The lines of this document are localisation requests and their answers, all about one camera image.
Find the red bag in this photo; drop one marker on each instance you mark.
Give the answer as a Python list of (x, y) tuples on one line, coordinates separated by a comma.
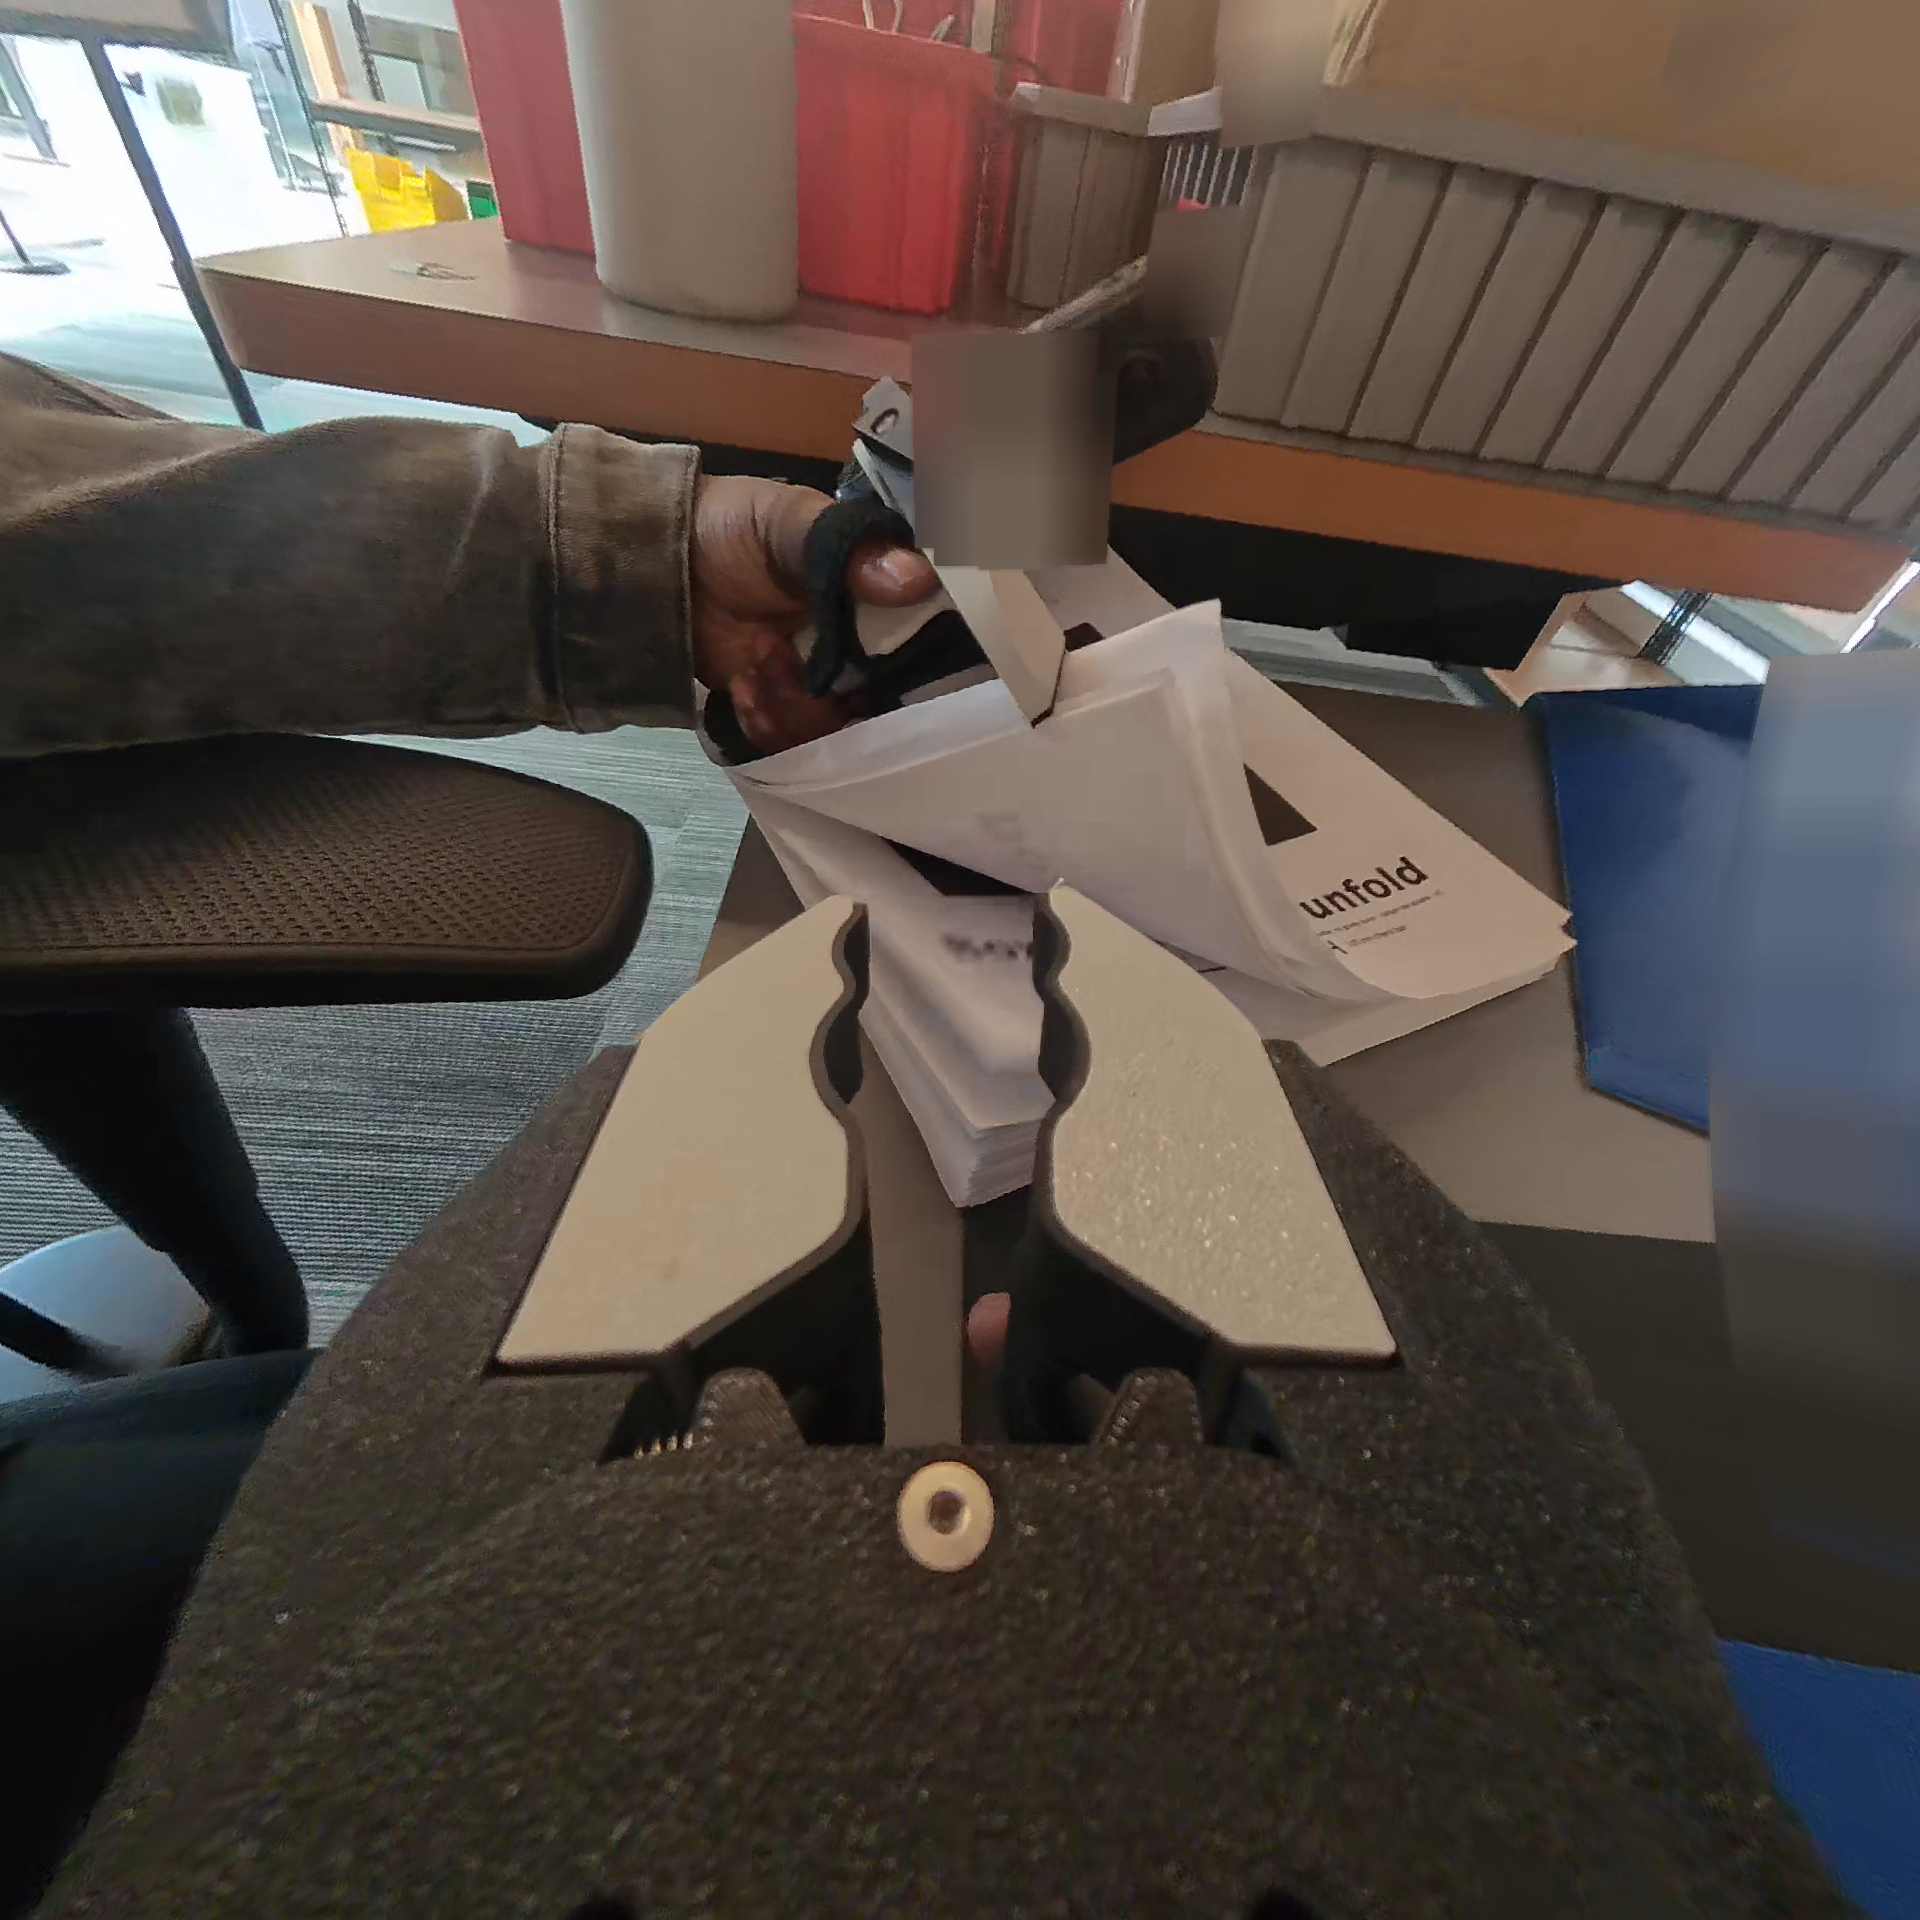
[(886, 166)]

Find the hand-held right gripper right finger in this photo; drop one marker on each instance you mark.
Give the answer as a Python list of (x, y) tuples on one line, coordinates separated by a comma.
[(1200, 1170)]

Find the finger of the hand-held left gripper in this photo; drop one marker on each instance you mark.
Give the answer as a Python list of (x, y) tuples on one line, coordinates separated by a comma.
[(1008, 631)]

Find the office chair base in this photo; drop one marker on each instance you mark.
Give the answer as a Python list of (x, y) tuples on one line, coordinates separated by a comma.
[(90, 1306)]

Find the blue paper sheet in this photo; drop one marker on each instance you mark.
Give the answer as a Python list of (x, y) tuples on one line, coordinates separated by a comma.
[(1635, 901), (1830, 1771)]

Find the black stand pole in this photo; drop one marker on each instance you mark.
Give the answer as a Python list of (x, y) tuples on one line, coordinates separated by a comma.
[(173, 225)]

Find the yellow plastic bin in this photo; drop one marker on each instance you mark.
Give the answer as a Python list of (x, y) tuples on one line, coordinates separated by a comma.
[(396, 193)]

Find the white cardboard flap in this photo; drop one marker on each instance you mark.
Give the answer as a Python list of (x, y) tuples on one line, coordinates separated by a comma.
[(1591, 652)]

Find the cardboard box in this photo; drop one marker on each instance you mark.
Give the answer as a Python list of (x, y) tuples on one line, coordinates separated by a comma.
[(1622, 60)]

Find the small grey felt bin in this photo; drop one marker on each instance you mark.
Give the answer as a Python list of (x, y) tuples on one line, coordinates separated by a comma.
[(1072, 194)]

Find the wooden table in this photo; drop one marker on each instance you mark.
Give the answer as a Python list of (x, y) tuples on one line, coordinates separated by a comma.
[(497, 337)]

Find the person's left forearm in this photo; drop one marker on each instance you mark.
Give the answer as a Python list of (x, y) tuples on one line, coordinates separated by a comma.
[(299, 571)]

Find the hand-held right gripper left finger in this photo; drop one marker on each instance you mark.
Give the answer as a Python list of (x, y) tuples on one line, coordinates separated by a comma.
[(705, 1141)]

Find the black mesh chair armrest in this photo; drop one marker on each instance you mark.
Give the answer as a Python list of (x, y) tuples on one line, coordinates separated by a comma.
[(299, 887)]

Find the large grey felt bin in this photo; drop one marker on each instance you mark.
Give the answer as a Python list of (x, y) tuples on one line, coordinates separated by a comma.
[(1530, 315)]

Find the person's right hand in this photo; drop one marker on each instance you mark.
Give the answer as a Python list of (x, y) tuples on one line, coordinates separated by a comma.
[(989, 1333)]

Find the stack of white paper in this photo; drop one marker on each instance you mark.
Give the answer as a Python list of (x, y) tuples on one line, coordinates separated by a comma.
[(975, 1079)]

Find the white cylinder roll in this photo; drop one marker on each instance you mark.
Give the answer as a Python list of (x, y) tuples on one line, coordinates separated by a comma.
[(690, 150)]

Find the person's left hand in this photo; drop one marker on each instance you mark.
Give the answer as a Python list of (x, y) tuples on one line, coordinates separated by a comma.
[(749, 587)]

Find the white printed paper sheet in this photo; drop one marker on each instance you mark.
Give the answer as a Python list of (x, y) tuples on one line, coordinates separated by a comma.
[(1170, 812)]

